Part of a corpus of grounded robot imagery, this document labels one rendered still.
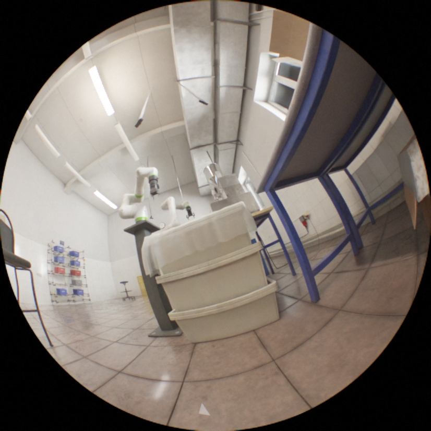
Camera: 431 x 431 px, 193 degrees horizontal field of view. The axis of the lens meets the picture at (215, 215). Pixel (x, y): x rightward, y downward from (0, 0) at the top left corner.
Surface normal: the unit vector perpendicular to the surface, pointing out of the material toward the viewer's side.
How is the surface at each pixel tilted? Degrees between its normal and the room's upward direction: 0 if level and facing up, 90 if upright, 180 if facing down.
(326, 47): 90
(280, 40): 140
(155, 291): 90
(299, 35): 125
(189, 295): 96
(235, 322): 96
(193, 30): 179
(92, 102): 180
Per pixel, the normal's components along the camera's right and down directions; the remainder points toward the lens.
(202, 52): 0.28, 0.86
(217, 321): -0.11, -0.24
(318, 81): -0.94, 0.31
